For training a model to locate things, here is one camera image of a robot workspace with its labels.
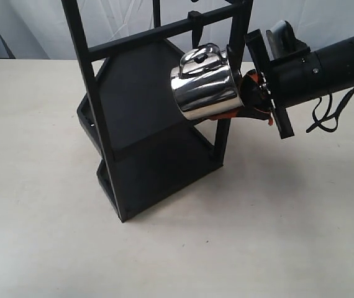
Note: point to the black shelf rack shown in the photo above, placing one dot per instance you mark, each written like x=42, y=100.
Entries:
x=149, y=151

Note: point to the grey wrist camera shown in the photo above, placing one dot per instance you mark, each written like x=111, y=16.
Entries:
x=283, y=42

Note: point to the shiny steel mug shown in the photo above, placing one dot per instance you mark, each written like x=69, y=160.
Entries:
x=204, y=84

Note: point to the white backdrop cloth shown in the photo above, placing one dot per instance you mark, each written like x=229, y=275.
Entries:
x=38, y=29

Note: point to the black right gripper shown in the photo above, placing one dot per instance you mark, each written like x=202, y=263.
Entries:
x=277, y=84

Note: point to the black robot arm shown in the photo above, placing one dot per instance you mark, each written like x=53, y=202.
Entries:
x=336, y=74

